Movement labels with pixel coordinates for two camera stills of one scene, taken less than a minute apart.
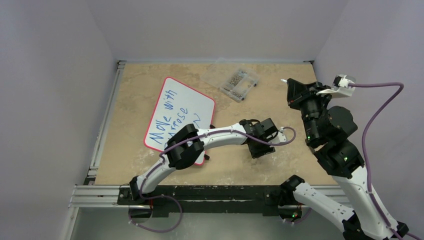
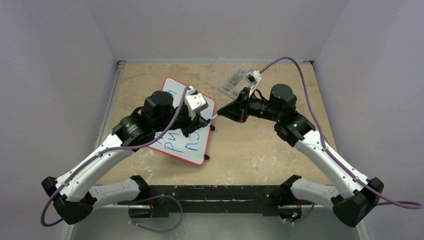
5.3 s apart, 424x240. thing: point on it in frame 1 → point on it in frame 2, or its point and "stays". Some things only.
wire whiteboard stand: [206, 156] stays
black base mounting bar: [180, 199] stays
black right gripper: [305, 96] → [244, 105]
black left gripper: [257, 153] → [193, 125]
